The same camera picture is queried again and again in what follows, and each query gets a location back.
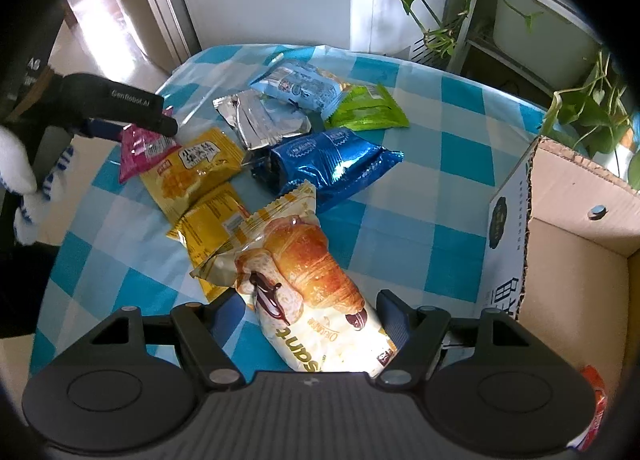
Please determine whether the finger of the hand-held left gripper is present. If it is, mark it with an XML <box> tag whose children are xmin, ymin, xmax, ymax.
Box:
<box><xmin>79</xmin><ymin>119</ymin><xmax>126</xmax><ymax>141</ymax></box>
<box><xmin>94</xmin><ymin>110</ymin><xmax>179</xmax><ymax>137</ymax></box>

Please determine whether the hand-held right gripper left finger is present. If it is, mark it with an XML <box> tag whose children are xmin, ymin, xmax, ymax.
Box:
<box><xmin>75</xmin><ymin>289</ymin><xmax>253</xmax><ymax>388</ymax></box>

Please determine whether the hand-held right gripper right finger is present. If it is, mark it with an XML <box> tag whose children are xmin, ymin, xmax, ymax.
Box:
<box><xmin>374</xmin><ymin>289</ymin><xmax>531</xmax><ymax>388</ymax></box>

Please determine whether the pink snack packet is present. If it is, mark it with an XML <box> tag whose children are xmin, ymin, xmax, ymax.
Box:
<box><xmin>119</xmin><ymin>124</ymin><xmax>183</xmax><ymax>185</ymax></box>

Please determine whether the yellow cake snack packet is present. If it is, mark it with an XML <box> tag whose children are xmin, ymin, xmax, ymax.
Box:
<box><xmin>140</xmin><ymin>127</ymin><xmax>247</xmax><ymax>218</ymax></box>

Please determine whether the croissant snack packet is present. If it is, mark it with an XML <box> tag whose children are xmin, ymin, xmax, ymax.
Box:
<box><xmin>190</xmin><ymin>180</ymin><xmax>396</xmax><ymax>373</ymax></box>

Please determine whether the dark blue snack packet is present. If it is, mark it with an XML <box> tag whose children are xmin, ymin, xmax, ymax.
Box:
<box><xmin>249</xmin><ymin>129</ymin><xmax>405</xmax><ymax>213</ymax></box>

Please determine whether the cardboard box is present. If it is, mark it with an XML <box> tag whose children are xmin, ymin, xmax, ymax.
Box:
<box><xmin>487</xmin><ymin>136</ymin><xmax>640</xmax><ymax>451</ymax></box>

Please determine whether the person's left hand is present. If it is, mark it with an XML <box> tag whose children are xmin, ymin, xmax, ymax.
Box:
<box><xmin>0</xmin><ymin>127</ymin><xmax>77</xmax><ymax>247</ymax></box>

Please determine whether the small yellow snack packet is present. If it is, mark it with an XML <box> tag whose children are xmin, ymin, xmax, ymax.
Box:
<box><xmin>166</xmin><ymin>183</ymin><xmax>251</xmax><ymax>303</ymax></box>

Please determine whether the blue checkered tablecloth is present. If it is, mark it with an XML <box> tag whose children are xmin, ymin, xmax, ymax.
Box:
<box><xmin>30</xmin><ymin>44</ymin><xmax>551</xmax><ymax>376</ymax></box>

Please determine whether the silver snack packet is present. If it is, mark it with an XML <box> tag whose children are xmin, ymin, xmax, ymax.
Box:
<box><xmin>212</xmin><ymin>90</ymin><xmax>312</xmax><ymax>151</ymax></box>

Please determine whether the light blue snack packet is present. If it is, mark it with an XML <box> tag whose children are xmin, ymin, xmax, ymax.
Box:
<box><xmin>249</xmin><ymin>58</ymin><xmax>351</xmax><ymax>121</ymax></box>

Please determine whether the white chest freezer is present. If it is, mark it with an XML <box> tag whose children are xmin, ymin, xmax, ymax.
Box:
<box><xmin>167</xmin><ymin>0</ymin><xmax>451</xmax><ymax>73</ymax></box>

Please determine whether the green snack packet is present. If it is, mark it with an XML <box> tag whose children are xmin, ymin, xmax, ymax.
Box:
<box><xmin>327</xmin><ymin>84</ymin><xmax>411</xmax><ymax>131</ymax></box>

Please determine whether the orange snack packet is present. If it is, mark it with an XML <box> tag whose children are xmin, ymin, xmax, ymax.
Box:
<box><xmin>575</xmin><ymin>365</ymin><xmax>608</xmax><ymax>451</ymax></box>

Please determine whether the white metal plant stand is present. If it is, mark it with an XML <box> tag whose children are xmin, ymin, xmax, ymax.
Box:
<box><xmin>445</xmin><ymin>0</ymin><xmax>561</xmax><ymax>90</ymax></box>

